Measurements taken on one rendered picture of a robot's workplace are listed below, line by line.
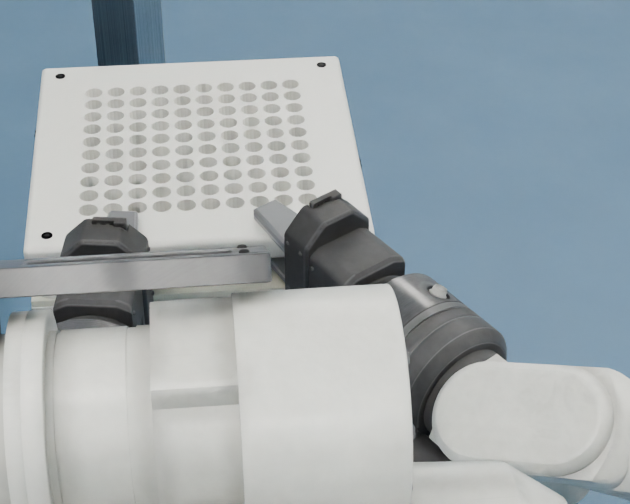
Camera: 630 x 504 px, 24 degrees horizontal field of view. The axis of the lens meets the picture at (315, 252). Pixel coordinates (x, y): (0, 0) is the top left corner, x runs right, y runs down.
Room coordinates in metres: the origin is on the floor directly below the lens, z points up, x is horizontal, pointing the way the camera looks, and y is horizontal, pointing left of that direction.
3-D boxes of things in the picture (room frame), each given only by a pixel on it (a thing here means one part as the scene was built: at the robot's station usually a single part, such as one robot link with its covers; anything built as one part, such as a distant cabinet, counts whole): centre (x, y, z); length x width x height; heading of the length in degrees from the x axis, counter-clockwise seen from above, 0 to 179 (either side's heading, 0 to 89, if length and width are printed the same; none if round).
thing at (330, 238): (0.73, -0.04, 1.02); 0.12 x 0.10 x 0.13; 37
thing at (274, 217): (0.80, 0.02, 1.04); 0.06 x 0.03 x 0.02; 37
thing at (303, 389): (0.29, 0.03, 1.35); 0.10 x 0.07 x 0.09; 95
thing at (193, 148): (0.92, 0.09, 1.02); 0.25 x 0.24 x 0.02; 95
